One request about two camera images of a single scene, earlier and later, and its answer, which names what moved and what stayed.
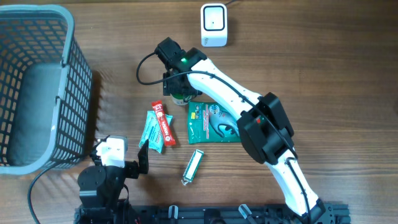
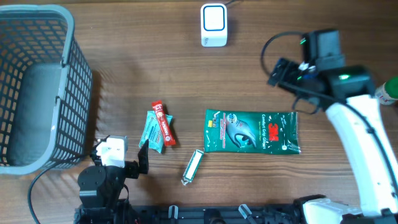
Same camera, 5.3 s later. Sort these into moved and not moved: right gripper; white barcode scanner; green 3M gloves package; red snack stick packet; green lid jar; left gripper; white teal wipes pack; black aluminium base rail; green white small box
Moved: green lid jar; green 3M gloves package; right gripper
Not moved: white teal wipes pack; left gripper; red snack stick packet; white barcode scanner; black aluminium base rail; green white small box
